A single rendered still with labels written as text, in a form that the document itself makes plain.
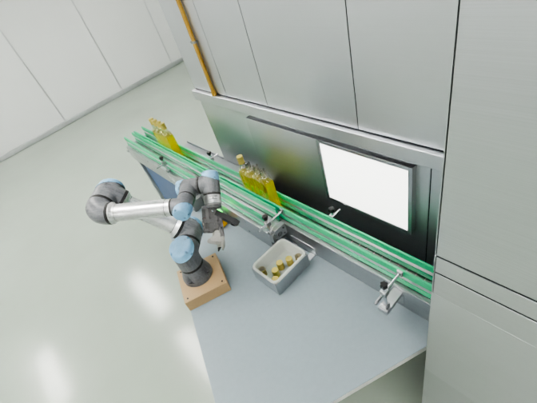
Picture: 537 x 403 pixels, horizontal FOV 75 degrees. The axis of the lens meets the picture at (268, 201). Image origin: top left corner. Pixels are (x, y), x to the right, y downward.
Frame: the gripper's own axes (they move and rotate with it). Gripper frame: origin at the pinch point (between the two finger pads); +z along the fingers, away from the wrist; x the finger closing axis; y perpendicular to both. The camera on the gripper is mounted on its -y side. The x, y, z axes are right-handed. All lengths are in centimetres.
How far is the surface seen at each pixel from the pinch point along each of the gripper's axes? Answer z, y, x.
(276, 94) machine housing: -64, -28, 16
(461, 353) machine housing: 39, -58, 62
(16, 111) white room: -275, 251, -473
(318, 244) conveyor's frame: 1.8, -45.4, -2.1
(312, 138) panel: -42, -40, 21
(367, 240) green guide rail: 3, -59, 18
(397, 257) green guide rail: 11, -67, 26
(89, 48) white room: -388, 136, -462
